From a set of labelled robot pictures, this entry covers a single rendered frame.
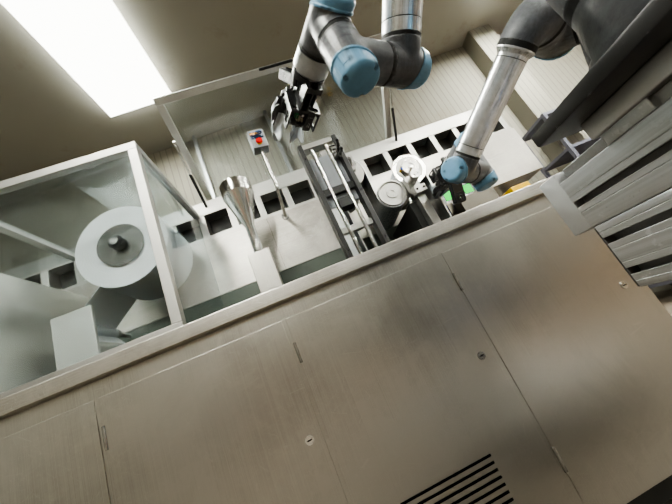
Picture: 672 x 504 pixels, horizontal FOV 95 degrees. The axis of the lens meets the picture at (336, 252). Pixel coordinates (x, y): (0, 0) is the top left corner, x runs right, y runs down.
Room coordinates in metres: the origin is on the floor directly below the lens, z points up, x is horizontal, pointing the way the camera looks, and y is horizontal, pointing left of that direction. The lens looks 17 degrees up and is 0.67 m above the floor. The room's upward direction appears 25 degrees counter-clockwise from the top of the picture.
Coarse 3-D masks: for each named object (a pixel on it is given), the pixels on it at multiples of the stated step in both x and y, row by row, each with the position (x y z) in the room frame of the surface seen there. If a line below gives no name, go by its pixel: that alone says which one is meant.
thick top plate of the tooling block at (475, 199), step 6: (474, 192) 1.20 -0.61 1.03; (480, 192) 1.20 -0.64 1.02; (486, 192) 1.21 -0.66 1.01; (492, 192) 1.21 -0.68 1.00; (468, 198) 1.19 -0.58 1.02; (474, 198) 1.20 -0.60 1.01; (480, 198) 1.20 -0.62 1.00; (486, 198) 1.21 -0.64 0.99; (492, 198) 1.21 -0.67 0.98; (456, 204) 1.22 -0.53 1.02; (462, 204) 1.19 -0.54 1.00; (468, 204) 1.19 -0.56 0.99; (474, 204) 1.20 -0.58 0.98; (480, 204) 1.20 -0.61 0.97; (462, 210) 1.21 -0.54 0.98
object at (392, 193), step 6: (390, 180) 1.19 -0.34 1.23; (384, 186) 1.19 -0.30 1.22; (390, 186) 1.19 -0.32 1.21; (396, 186) 1.20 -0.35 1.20; (402, 186) 1.20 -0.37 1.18; (378, 192) 1.18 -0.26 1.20; (384, 192) 1.19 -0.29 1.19; (390, 192) 1.19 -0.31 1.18; (396, 192) 1.19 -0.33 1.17; (402, 192) 1.20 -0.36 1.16; (384, 198) 1.19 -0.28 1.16; (390, 198) 1.19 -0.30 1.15; (396, 198) 1.19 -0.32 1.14; (402, 198) 1.20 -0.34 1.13; (390, 204) 1.18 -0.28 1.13; (396, 204) 1.19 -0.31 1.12
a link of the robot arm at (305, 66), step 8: (296, 56) 0.47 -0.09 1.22; (304, 56) 0.46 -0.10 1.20; (296, 64) 0.48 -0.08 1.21; (304, 64) 0.47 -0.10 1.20; (312, 64) 0.47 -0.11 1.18; (320, 64) 0.47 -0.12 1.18; (304, 72) 0.48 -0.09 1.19; (312, 72) 0.48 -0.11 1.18; (320, 72) 0.49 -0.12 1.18; (328, 72) 0.51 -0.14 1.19; (312, 80) 0.51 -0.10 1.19; (320, 80) 0.51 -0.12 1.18
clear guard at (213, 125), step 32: (192, 96) 1.03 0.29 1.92; (224, 96) 1.08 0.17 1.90; (256, 96) 1.14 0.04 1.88; (320, 96) 1.25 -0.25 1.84; (192, 128) 1.12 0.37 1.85; (224, 128) 1.18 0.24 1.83; (256, 128) 1.24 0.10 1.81; (288, 128) 1.31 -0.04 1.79; (320, 128) 1.37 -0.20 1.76; (352, 128) 1.45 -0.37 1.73; (384, 128) 1.53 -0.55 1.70; (224, 160) 1.29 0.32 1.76; (256, 160) 1.36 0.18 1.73; (288, 160) 1.43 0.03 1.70
